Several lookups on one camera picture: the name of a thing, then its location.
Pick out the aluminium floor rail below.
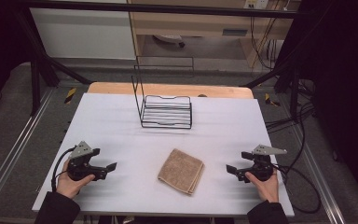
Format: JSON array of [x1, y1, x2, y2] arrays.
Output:
[[0, 88, 56, 216], [292, 124, 347, 224]]

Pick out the white table sheet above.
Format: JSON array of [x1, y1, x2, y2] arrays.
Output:
[[32, 92, 296, 217]]

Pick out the black curtain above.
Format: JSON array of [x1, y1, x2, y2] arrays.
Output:
[[0, 0, 34, 118], [283, 0, 358, 203]]

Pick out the yellow black floor tape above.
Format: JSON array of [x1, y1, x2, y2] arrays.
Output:
[[63, 87, 77, 105], [264, 92, 281, 107]]

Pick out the white cabinet panel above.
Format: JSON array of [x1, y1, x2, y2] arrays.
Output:
[[30, 7, 137, 61]]

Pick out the black wire rack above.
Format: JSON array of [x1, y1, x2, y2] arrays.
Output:
[[131, 55, 196, 130]]

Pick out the hanging cables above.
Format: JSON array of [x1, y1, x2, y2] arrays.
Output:
[[249, 15, 278, 71]]

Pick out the light wooden desk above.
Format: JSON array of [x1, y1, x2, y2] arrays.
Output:
[[127, 0, 302, 68]]

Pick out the white wall socket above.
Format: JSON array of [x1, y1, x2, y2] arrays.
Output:
[[243, 0, 269, 10]]

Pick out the person's left hand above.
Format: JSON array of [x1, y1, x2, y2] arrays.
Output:
[[55, 159, 96, 200]]

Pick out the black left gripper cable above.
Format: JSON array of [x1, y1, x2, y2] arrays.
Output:
[[51, 147, 76, 193]]

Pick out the black metal frame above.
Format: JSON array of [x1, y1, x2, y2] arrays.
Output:
[[13, 0, 306, 118]]

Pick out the white object under desk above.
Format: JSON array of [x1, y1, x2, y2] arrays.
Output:
[[153, 34, 186, 49]]

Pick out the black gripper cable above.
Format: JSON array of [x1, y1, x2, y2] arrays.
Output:
[[272, 162, 322, 215], [51, 147, 76, 193]]

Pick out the beige towel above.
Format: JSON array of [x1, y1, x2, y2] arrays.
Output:
[[157, 147, 205, 196]]

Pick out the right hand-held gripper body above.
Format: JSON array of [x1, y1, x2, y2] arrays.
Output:
[[235, 144, 288, 183]]

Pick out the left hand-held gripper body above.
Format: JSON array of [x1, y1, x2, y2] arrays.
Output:
[[66, 140, 108, 182]]

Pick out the wooden table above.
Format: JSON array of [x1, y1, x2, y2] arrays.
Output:
[[87, 81, 255, 100]]

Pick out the black floor cables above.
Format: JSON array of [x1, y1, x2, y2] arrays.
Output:
[[265, 78, 317, 175]]

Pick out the person's right hand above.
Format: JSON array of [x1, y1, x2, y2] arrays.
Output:
[[244, 172, 280, 203]]

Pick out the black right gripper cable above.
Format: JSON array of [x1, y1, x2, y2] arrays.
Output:
[[272, 162, 322, 215]]

